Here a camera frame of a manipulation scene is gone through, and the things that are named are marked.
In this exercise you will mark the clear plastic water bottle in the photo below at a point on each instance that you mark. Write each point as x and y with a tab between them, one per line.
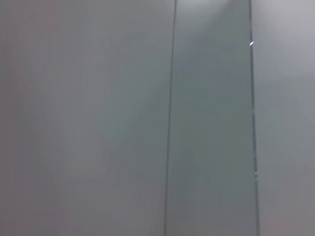
211	123

